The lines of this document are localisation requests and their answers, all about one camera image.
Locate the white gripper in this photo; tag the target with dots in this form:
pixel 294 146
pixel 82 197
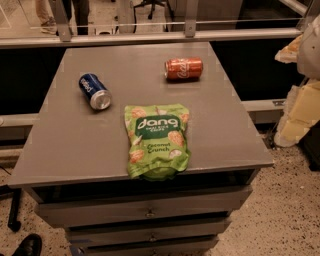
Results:
pixel 310 55

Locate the blue pepsi can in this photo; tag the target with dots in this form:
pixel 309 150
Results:
pixel 96 93

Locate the orange soda can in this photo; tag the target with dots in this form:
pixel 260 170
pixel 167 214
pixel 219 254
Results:
pixel 183 68

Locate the green dang chips bag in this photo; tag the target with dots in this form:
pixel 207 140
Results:
pixel 158 146

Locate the black office chair base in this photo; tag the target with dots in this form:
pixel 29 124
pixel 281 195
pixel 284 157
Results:
pixel 153 10

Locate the grey drawer cabinet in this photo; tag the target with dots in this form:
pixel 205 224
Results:
pixel 75 161

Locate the metal railing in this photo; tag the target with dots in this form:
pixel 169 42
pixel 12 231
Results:
pixel 18 32

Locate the black shoe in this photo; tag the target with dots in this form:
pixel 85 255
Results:
pixel 30 246

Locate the black chair leg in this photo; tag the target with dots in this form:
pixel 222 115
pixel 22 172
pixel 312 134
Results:
pixel 13 223

